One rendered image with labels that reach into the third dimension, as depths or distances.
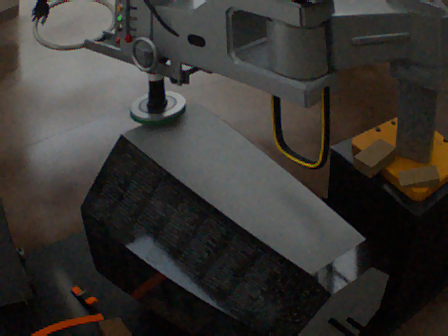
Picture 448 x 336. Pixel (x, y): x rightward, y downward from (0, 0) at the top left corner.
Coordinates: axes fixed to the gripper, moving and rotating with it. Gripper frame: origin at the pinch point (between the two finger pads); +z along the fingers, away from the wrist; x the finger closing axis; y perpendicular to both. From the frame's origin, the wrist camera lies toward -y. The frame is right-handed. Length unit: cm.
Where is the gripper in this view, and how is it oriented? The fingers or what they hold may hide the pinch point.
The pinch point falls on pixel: (39, 22)
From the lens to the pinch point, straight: 314.3
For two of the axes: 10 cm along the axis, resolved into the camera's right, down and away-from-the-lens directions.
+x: 9.4, 3.5, 0.2
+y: -2.5, 6.9, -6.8
